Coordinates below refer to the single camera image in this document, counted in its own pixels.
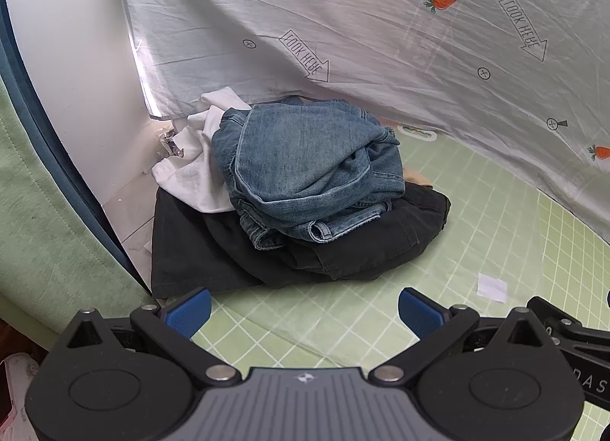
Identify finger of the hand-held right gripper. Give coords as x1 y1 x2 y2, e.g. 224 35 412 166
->
527 297 610 343

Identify white garment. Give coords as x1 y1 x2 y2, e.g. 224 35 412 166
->
151 88 253 214

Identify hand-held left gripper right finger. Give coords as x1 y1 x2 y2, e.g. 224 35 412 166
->
369 287 549 389

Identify beige cloth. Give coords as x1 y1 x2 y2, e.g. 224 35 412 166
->
403 168 433 190

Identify black garment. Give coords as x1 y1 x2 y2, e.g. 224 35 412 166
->
151 184 452 299

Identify blue denim jeans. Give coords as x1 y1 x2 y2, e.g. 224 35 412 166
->
211 99 406 251

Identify dark blue cloth trim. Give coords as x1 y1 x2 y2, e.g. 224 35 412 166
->
0 0 149 290

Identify plain green cloth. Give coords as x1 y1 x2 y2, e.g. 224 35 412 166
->
0 69 153 361

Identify white plastic tag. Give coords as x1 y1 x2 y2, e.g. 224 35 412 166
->
398 124 438 143

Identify white paper scrap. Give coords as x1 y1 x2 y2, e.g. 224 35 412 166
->
478 273 509 303

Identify pink patterned cloth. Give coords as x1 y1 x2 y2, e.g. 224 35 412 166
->
0 353 45 441

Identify carrot print bed sheet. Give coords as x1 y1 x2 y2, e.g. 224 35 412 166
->
114 0 610 251

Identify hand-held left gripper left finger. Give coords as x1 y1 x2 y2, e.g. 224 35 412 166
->
66 287 240 390

